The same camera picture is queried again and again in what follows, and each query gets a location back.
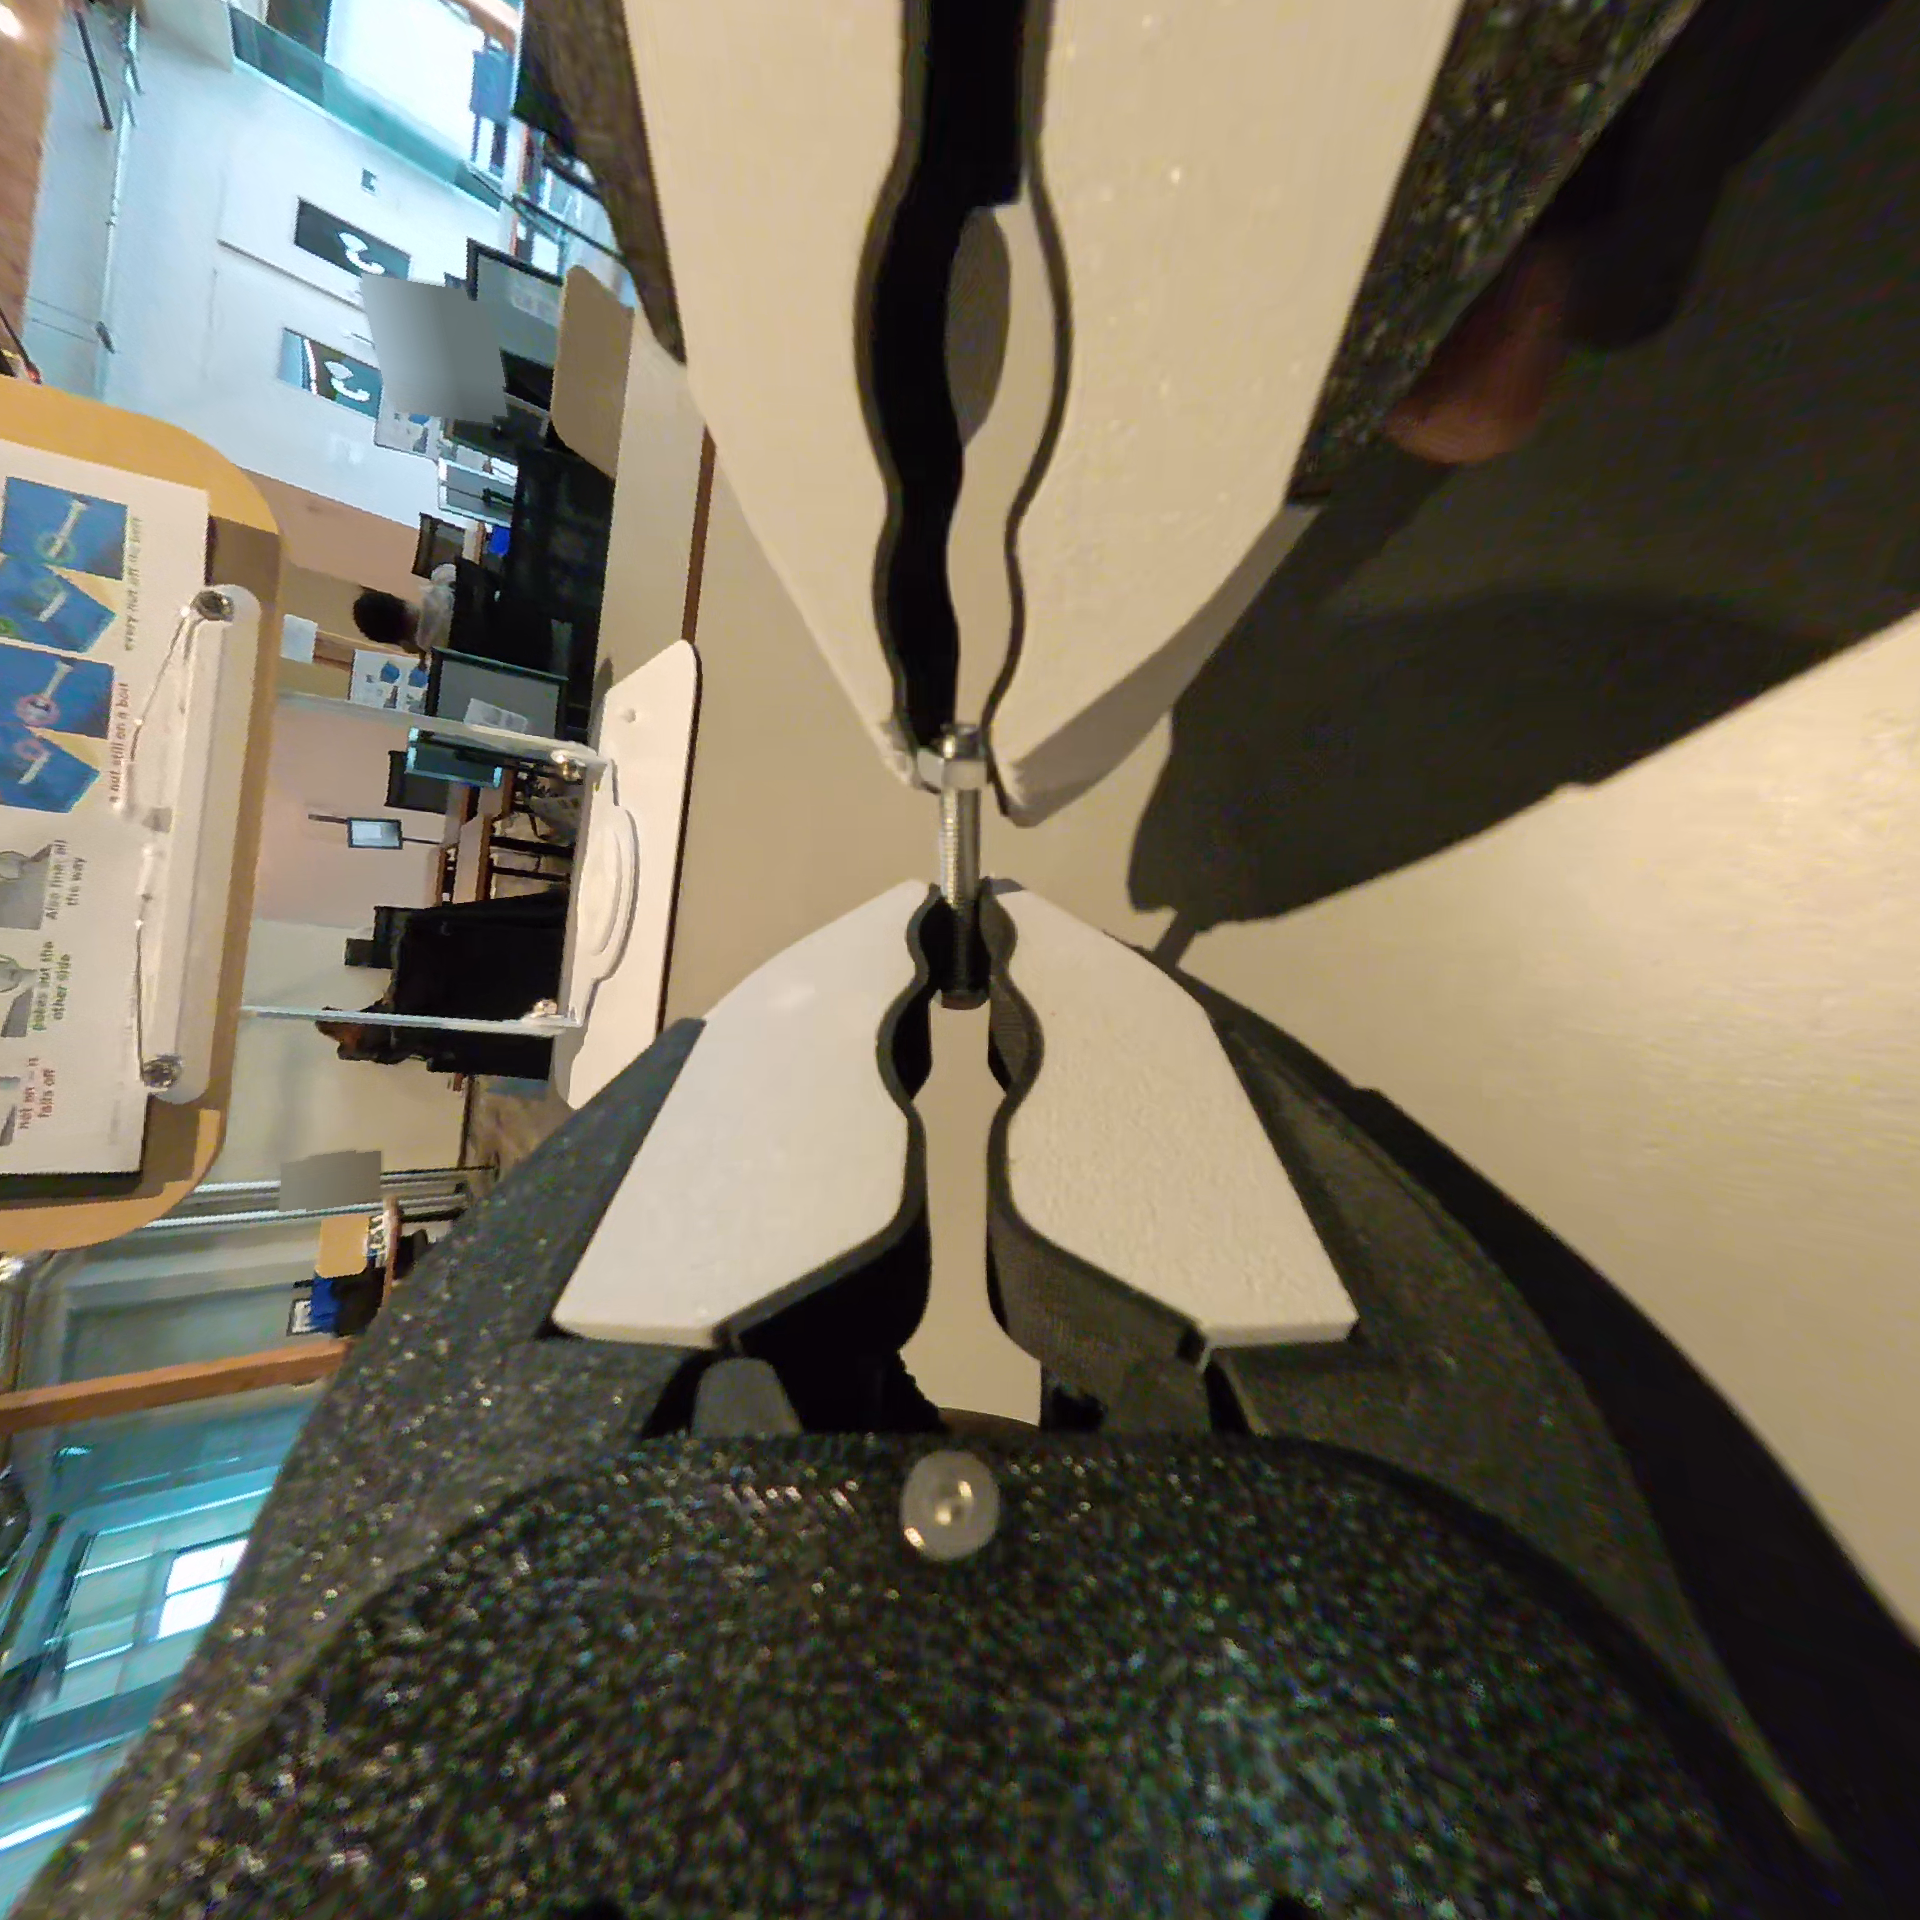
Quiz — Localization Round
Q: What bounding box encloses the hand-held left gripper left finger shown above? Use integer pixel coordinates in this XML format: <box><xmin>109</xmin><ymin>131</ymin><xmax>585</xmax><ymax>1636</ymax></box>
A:
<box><xmin>551</xmin><ymin>878</ymin><xmax>944</xmax><ymax>1355</ymax></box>

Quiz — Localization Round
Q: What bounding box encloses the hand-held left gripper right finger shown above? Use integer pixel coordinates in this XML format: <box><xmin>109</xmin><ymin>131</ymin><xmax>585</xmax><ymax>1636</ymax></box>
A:
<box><xmin>979</xmin><ymin>882</ymin><xmax>1363</xmax><ymax>1372</ymax></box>

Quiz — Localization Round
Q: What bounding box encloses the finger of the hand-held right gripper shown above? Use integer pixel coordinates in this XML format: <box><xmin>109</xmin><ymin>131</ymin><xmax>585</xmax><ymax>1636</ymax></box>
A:
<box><xmin>619</xmin><ymin>0</ymin><xmax>967</xmax><ymax>787</ymax></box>
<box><xmin>981</xmin><ymin>0</ymin><xmax>1471</xmax><ymax>830</ymax></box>

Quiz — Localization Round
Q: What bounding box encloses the silver bolt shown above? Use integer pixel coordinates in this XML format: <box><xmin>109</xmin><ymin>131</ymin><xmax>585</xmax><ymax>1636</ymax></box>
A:
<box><xmin>934</xmin><ymin>723</ymin><xmax>992</xmax><ymax>1011</ymax></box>

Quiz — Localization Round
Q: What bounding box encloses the person's right hand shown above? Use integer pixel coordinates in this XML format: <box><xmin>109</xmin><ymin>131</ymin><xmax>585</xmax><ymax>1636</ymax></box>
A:
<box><xmin>1380</xmin><ymin>235</ymin><xmax>1570</xmax><ymax>468</ymax></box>

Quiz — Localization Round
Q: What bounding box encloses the grey rounded board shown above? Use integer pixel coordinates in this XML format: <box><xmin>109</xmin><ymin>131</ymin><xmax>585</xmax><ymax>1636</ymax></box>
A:
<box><xmin>546</xmin><ymin>267</ymin><xmax>640</xmax><ymax>478</ymax></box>

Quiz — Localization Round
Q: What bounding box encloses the black box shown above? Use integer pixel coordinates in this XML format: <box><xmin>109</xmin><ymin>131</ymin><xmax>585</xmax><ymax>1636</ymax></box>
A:
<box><xmin>367</xmin><ymin>898</ymin><xmax>570</xmax><ymax>1084</ymax></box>

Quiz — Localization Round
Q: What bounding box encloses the white sign stand base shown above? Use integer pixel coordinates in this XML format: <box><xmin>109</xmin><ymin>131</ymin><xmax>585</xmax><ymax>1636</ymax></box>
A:
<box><xmin>551</xmin><ymin>641</ymin><xmax>702</xmax><ymax>1111</ymax></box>

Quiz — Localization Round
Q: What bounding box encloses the glass balcony railing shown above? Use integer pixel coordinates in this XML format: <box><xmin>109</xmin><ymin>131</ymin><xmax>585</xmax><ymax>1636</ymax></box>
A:
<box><xmin>227</xmin><ymin>0</ymin><xmax>517</xmax><ymax>199</ymax></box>

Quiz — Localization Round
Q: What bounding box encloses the wooden sign board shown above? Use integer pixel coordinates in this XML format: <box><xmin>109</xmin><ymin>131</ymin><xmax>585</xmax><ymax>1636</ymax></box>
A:
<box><xmin>0</xmin><ymin>377</ymin><xmax>285</xmax><ymax>1255</ymax></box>

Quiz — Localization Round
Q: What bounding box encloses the white mounting plate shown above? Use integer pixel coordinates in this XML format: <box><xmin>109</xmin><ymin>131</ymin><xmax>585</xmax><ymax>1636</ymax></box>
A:
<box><xmin>124</xmin><ymin>584</ymin><xmax>269</xmax><ymax>1108</ymax></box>

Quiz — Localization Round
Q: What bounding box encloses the paper instruction sheet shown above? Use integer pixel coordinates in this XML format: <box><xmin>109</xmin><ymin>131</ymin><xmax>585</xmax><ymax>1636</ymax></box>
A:
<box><xmin>0</xmin><ymin>469</ymin><xmax>211</xmax><ymax>1178</ymax></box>

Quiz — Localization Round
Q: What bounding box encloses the grid pane window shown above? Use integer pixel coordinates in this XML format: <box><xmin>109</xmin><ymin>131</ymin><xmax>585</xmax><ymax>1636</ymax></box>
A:
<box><xmin>0</xmin><ymin>1497</ymin><xmax>251</xmax><ymax>1846</ymax></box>

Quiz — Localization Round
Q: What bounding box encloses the black wall sign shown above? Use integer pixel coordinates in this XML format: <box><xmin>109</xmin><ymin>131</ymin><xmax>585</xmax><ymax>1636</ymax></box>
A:
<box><xmin>294</xmin><ymin>199</ymin><xmax>411</xmax><ymax>282</ymax></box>
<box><xmin>282</xmin><ymin>334</ymin><xmax>385</xmax><ymax>411</ymax></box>

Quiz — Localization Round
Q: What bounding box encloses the metal rail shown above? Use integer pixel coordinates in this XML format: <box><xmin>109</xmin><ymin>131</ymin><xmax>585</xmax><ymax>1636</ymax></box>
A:
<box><xmin>150</xmin><ymin>1170</ymin><xmax>481</xmax><ymax>1226</ymax></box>

